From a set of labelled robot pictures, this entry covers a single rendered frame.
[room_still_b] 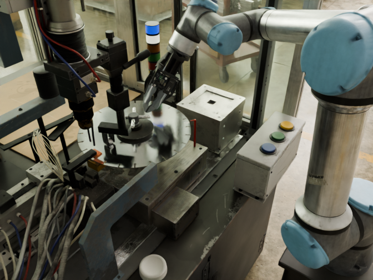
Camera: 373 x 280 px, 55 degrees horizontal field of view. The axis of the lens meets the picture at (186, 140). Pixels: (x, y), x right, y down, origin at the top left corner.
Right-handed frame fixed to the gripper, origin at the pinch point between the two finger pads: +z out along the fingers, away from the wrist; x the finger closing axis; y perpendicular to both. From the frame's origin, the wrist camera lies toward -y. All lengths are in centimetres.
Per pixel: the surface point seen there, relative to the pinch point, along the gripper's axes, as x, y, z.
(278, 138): 38.7, 5.2, -11.8
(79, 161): -11.3, 23.1, 12.7
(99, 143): -8.6, 11.4, 11.7
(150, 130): 2.9, 7.6, 3.1
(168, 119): 7.1, 1.0, 0.2
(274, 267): 95, -27, 55
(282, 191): 105, -77, 37
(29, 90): -44, -57, 38
